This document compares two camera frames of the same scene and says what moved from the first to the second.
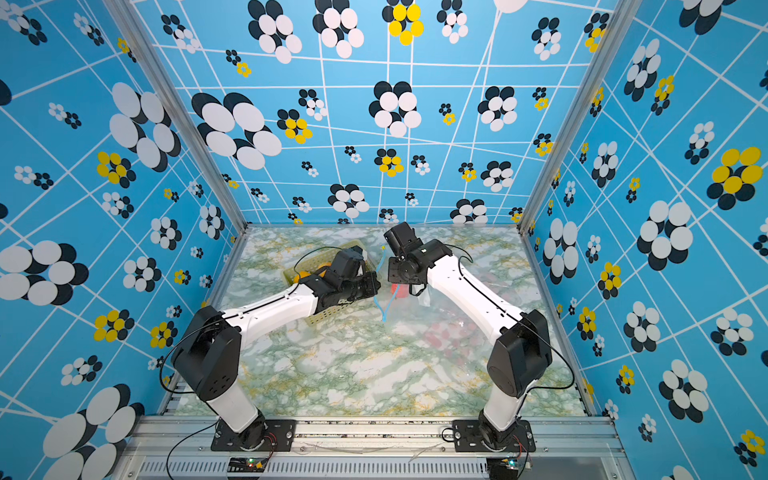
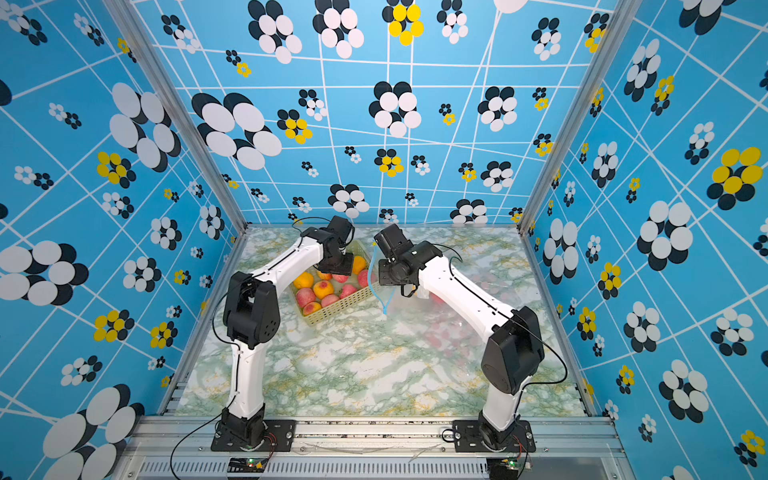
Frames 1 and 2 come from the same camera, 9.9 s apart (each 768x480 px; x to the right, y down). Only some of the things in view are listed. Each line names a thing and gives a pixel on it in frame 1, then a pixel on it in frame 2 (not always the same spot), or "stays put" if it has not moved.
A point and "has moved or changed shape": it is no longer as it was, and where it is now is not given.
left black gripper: x=372 y=279 to x=347 y=270
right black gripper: x=392 y=272 stays put
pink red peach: x=403 y=290 has moved or changed shape
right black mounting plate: x=480 y=436 stays put
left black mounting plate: x=263 y=435 stays put
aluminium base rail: x=183 y=448 stays put
